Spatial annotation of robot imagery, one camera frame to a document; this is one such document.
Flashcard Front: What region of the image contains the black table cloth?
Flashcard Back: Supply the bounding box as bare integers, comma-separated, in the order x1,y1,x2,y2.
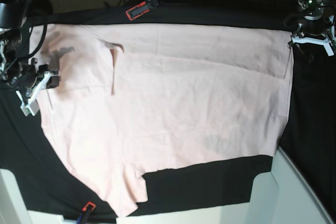
1,4,335,223

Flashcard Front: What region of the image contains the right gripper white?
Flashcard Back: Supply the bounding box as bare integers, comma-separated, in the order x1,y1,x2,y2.
14,58,61,116

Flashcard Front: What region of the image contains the white side table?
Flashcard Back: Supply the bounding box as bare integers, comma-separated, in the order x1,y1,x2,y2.
1,148,334,223

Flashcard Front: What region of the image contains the red black clamp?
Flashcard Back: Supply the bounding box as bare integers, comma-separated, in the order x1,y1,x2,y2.
125,0,159,21

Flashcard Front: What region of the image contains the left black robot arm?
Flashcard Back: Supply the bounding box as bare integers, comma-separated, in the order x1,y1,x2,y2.
47,0,335,91

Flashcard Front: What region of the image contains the pale pink T-shirt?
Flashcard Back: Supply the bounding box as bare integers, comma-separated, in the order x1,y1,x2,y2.
36,24,293,217

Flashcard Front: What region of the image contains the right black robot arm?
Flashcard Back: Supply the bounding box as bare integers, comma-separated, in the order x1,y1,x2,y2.
1,0,60,116

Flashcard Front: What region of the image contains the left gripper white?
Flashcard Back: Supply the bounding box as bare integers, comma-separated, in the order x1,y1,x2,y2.
289,15,335,56

